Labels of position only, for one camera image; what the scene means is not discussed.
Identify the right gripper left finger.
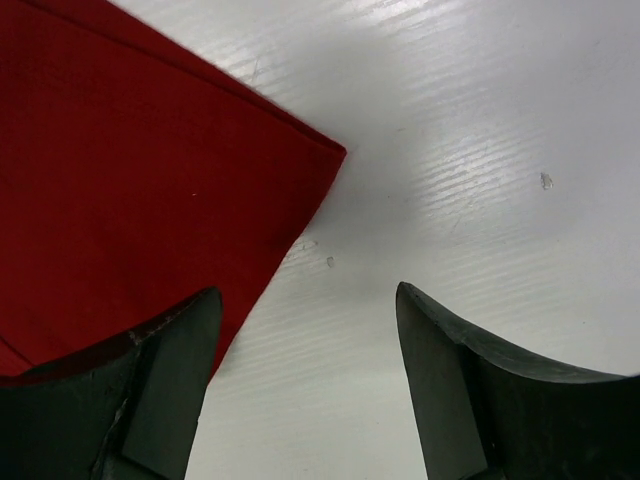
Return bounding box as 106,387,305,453
1,288,223,479

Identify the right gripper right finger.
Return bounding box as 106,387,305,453
396,282,639,479

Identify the red t-shirt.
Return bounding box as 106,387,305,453
1,1,346,376

